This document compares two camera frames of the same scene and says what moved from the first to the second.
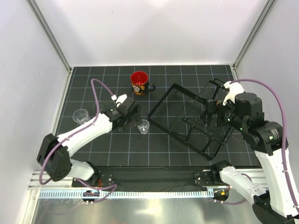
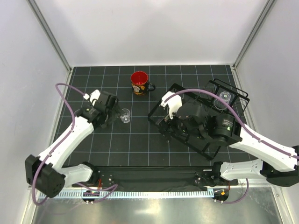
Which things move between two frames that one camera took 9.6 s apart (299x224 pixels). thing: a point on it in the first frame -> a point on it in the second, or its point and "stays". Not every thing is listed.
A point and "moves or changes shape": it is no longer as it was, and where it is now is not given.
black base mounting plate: [151, 177] stays
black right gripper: [215, 106] -> [173, 120]
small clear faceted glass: [144, 127] moves or changes shape
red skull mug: [138, 80] stays
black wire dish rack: [180, 113] stays
